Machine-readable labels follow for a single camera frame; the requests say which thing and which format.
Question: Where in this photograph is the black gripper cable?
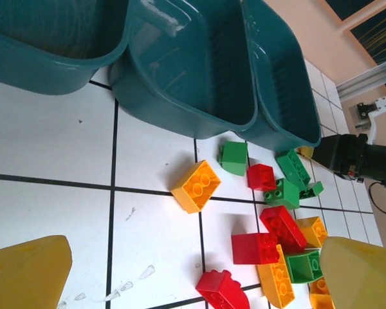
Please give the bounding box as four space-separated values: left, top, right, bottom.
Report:
368 182 386 216

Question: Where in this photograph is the sloped red lego brick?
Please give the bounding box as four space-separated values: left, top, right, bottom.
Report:
195 269 250 309

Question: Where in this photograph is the small red lego brick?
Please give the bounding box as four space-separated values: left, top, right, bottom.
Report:
246 163 277 192

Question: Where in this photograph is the long red lego brick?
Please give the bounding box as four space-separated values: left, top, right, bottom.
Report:
259 205 308 254

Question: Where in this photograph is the long green lego brick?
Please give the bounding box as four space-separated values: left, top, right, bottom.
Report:
275 149 311 189

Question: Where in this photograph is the aluminium frame post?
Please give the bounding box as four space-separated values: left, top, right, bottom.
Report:
336 59 386 102

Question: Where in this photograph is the long yellow lego brick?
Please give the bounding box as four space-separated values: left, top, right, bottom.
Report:
256 243 296 309

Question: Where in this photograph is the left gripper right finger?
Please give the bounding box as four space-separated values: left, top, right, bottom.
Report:
320 236 386 309

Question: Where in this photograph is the arched green lego brick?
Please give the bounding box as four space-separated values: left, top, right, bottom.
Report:
284 249 325 285

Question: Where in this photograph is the teal plastic bin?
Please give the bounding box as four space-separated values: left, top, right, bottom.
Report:
241 0 322 152
109 0 259 140
0 0 131 96

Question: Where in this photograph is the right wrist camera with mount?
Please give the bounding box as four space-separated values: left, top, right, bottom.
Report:
349 96 386 145

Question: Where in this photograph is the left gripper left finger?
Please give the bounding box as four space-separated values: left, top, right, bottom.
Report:
0 235 73 309

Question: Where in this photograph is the sloped green lego brick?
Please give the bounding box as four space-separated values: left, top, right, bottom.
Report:
217 140 249 177

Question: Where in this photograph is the small green lego brick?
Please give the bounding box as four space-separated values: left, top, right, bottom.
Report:
298 181 324 200

